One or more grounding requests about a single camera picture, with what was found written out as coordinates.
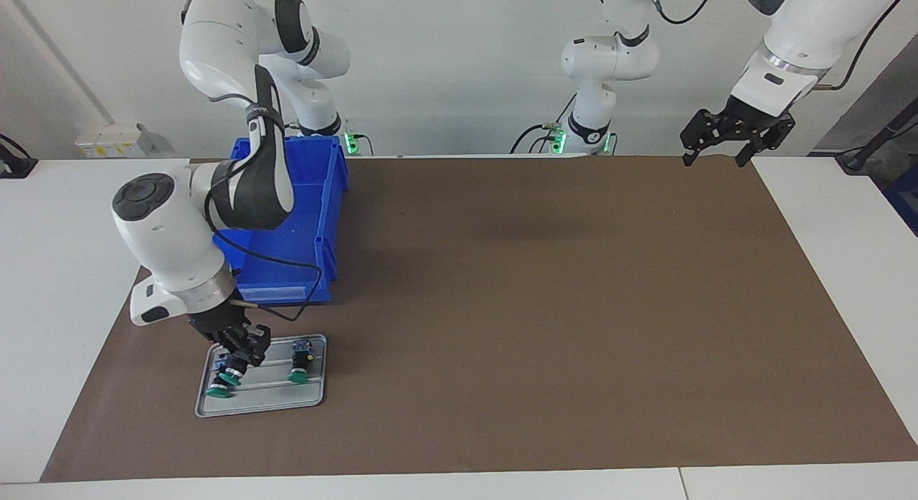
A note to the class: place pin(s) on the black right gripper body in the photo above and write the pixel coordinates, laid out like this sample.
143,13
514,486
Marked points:
219,324

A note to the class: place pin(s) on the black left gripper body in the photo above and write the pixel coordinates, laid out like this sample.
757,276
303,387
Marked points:
749,121

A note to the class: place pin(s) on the green push button switch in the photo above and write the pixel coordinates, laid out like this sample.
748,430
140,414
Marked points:
300,360
218,392
231,377

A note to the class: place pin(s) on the black stand with pole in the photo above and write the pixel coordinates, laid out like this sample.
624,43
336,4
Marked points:
857,159

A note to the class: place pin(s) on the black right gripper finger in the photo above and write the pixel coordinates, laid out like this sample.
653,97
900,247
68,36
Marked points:
229,351
258,342

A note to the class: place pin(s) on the blue crate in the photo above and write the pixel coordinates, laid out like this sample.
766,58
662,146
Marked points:
907,199

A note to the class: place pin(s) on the black clamp mount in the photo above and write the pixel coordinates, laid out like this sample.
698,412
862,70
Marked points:
14,166

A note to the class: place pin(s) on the grey metal tray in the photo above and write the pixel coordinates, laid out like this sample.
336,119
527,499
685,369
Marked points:
265,396

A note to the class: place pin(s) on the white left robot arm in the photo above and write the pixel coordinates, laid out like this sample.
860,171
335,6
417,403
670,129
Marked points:
609,55

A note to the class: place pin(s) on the white power strip box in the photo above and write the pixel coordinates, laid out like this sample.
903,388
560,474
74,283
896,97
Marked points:
107,138

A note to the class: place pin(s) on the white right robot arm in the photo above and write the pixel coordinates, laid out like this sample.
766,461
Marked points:
165,227

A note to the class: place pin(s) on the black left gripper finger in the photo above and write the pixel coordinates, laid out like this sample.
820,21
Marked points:
771,143
696,134

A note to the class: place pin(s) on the blue plastic storage bin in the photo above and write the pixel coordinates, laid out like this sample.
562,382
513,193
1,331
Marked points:
308,220

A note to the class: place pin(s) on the brown table mat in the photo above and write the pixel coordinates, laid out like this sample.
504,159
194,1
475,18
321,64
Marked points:
574,342

